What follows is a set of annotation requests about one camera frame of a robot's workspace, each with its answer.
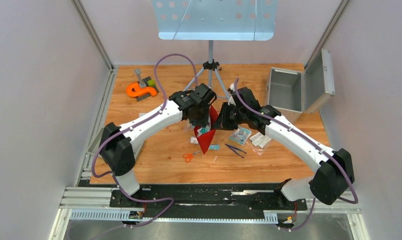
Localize adhesive tape pack blue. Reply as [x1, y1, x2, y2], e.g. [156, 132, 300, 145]
[228, 127, 252, 146]

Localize orange handled scissors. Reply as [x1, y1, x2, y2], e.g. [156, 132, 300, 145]
[182, 150, 200, 163]

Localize white bandage roll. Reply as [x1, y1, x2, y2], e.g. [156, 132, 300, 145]
[189, 136, 199, 145]

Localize red first aid pouch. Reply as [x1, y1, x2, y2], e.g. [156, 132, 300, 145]
[193, 106, 219, 155]

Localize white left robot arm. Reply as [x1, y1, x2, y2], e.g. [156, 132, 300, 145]
[95, 83, 217, 207]

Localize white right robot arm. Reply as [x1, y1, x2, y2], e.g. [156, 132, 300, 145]
[213, 84, 355, 209]

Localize cotton swabs bag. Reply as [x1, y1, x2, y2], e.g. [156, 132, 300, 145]
[183, 120, 194, 131]

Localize medical gauze packet teal white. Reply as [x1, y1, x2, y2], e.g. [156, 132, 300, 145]
[197, 126, 211, 135]

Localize blue white sachet lower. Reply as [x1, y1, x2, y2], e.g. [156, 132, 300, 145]
[208, 144, 220, 150]

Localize grey metal case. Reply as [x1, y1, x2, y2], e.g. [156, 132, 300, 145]
[264, 49, 336, 123]

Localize grey plastic tray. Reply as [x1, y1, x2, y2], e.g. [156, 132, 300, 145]
[87, 128, 104, 155]

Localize blue music stand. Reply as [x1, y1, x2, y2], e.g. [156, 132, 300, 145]
[151, 0, 278, 99]

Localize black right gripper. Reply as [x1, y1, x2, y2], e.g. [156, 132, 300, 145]
[211, 102, 247, 131]

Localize white pads zip bag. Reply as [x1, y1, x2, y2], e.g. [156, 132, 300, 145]
[249, 132, 272, 149]

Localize orange grey toy fixture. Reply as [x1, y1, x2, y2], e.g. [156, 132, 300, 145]
[125, 68, 159, 102]

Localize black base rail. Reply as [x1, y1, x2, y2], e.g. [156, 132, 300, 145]
[109, 183, 308, 220]

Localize blue plastic tweezers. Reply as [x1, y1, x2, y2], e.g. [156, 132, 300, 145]
[225, 143, 247, 158]

